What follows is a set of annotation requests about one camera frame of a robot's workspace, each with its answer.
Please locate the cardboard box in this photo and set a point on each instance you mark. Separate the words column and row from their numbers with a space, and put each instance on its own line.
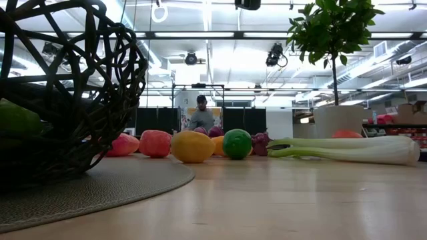
column 412, row 113

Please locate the purple grape bunch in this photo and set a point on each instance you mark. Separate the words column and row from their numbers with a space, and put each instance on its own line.
column 215, row 131

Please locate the pale green celery stalk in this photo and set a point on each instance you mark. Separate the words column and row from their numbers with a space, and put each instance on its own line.
column 367, row 150

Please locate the shelf with red bins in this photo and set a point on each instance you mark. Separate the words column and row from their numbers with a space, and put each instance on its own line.
column 393, row 131

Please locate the potted tree in white pot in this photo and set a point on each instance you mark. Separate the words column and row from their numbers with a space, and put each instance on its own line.
column 333, row 26

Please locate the green lime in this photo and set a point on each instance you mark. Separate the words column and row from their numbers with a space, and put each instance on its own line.
column 237, row 144

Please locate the black metal frame stand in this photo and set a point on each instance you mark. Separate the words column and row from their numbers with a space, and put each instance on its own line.
column 198, row 85

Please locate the yellow mango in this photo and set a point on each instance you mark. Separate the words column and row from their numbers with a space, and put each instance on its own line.
column 219, row 146

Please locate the black overhead crossbar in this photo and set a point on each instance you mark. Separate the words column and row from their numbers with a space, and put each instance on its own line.
column 193, row 34

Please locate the yellow lemon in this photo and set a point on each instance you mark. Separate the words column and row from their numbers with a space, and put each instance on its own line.
column 193, row 146

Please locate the black ceiling spotlight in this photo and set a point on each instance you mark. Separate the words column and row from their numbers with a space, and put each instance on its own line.
column 191, row 58

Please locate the orange fruit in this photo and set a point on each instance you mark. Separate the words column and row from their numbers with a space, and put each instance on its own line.
column 347, row 134

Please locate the pink peach fruit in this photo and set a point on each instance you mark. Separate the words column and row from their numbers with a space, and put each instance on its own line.
column 155, row 143

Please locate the person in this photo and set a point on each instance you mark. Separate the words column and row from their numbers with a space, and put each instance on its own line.
column 201, row 118

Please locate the black ceiling lamp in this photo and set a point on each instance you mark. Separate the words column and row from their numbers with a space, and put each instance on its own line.
column 403, row 60

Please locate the black partition panel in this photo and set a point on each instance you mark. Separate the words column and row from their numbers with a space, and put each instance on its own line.
column 156, row 120
column 245, row 118

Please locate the round grey placemat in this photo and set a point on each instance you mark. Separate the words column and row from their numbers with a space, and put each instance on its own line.
column 100, row 186

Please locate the yellow-green apple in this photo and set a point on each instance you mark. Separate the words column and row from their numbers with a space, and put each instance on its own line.
column 20, row 121

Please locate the red mango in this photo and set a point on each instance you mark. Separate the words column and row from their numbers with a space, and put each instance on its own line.
column 123, row 145

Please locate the black ceiling camera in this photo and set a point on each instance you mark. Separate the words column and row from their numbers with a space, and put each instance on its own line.
column 274, row 55

